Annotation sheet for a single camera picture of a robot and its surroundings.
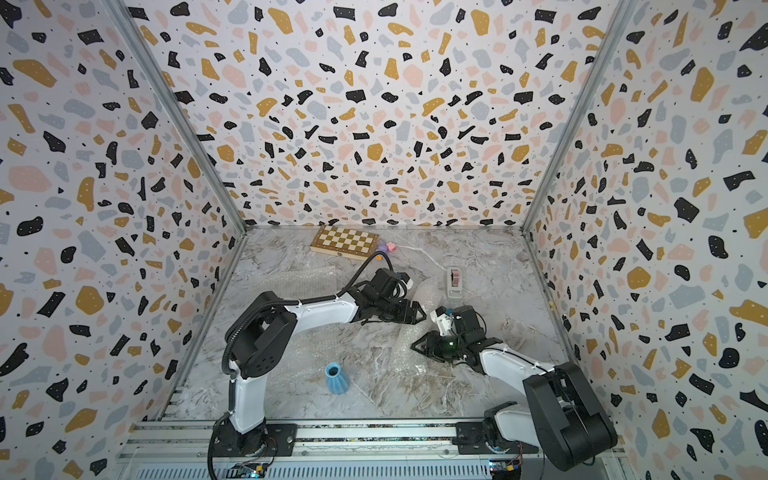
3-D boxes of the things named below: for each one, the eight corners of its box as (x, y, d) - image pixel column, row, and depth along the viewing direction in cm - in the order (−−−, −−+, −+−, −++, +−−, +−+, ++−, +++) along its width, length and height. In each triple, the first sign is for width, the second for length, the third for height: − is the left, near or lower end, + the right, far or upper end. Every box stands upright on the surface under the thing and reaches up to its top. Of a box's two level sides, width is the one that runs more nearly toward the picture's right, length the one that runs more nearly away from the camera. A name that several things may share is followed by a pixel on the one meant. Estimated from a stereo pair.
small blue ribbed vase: (331, 396, 82) (323, 382, 73) (334, 377, 86) (326, 361, 76) (348, 396, 82) (341, 382, 73) (350, 377, 86) (344, 361, 76)
